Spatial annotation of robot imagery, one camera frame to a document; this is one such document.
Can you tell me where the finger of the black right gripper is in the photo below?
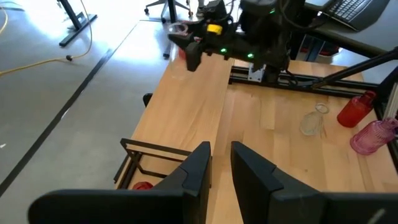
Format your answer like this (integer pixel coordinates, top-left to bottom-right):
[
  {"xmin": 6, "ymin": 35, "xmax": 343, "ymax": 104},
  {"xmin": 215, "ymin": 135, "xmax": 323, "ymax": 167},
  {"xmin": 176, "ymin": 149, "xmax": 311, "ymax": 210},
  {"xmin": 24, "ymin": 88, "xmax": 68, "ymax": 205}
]
[
  {"xmin": 167, "ymin": 30, "xmax": 200, "ymax": 47},
  {"xmin": 185, "ymin": 42, "xmax": 205, "ymax": 72}
]

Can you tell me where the black office chair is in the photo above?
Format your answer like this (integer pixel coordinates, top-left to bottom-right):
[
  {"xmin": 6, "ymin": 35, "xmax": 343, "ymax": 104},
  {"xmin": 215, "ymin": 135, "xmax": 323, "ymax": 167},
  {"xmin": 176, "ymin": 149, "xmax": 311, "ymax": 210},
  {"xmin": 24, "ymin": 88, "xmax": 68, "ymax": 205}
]
[{"xmin": 144, "ymin": 0, "xmax": 193, "ymax": 24}]

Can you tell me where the black computer keyboard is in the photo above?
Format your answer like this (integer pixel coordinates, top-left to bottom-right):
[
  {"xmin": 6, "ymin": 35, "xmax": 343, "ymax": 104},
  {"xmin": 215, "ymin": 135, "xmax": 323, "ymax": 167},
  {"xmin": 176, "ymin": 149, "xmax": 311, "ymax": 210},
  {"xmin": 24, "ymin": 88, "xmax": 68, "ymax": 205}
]
[{"xmin": 325, "ymin": 0, "xmax": 391, "ymax": 32}]

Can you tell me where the dark grey operator desk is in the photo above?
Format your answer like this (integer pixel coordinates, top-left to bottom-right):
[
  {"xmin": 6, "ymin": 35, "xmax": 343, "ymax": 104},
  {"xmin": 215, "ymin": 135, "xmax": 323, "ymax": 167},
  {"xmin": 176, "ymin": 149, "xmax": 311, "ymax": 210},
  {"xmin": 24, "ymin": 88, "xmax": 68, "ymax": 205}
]
[{"xmin": 303, "ymin": 0, "xmax": 398, "ymax": 60}]

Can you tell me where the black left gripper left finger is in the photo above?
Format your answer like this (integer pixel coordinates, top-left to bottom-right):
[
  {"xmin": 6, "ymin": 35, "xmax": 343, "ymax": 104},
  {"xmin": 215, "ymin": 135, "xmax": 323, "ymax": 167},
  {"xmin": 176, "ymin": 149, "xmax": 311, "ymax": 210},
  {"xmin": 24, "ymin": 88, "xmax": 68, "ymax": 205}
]
[{"xmin": 27, "ymin": 141, "xmax": 213, "ymax": 224}]

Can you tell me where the yellow extension cord with plug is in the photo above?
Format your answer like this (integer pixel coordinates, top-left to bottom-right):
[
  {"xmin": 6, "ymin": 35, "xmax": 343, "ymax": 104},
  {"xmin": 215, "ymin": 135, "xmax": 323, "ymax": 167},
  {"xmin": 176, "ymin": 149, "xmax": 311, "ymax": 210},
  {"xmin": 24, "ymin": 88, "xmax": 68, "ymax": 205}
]
[{"xmin": 0, "ymin": 0, "xmax": 94, "ymax": 77}]

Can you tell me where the large pink ribbed glass vase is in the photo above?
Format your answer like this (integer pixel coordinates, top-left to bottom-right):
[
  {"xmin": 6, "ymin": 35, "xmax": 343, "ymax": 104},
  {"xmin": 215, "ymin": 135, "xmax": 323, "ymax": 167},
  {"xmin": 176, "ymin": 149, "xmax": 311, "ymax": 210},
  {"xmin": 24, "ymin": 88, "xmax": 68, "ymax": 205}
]
[{"xmin": 349, "ymin": 117, "xmax": 398, "ymax": 156}]

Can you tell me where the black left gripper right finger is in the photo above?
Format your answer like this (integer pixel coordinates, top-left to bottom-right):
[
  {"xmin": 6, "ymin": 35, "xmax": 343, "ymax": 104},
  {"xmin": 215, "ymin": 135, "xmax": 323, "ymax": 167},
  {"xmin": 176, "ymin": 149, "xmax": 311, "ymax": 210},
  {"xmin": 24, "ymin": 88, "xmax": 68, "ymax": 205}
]
[{"xmin": 230, "ymin": 141, "xmax": 398, "ymax": 224}]

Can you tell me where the red plastic vase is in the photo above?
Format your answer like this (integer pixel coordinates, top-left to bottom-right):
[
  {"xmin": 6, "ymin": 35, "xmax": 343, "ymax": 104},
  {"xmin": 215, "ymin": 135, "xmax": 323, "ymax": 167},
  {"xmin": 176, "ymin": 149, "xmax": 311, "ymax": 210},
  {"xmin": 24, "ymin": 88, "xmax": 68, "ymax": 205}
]
[{"xmin": 132, "ymin": 181, "xmax": 155, "ymax": 191}]

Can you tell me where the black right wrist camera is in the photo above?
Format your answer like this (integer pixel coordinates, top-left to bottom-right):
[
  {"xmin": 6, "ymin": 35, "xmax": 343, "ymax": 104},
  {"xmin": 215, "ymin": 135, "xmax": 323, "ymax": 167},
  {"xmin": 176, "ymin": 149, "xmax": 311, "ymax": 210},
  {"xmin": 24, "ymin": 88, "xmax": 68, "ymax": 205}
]
[{"xmin": 205, "ymin": 0, "xmax": 233, "ymax": 22}]

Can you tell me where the clear conical glass vase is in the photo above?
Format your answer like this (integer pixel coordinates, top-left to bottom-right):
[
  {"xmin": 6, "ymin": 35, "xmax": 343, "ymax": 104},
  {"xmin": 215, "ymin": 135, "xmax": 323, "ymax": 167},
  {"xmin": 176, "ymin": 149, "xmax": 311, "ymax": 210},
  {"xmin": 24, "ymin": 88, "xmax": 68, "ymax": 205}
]
[{"xmin": 299, "ymin": 102, "xmax": 330, "ymax": 137}]

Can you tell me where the red glass bottle vase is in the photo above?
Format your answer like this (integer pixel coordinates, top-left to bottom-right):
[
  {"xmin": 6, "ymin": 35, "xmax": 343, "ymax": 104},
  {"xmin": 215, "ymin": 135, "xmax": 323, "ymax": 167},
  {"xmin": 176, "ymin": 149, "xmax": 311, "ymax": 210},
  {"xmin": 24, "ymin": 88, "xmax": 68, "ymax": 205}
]
[{"xmin": 336, "ymin": 90, "xmax": 377, "ymax": 129}]

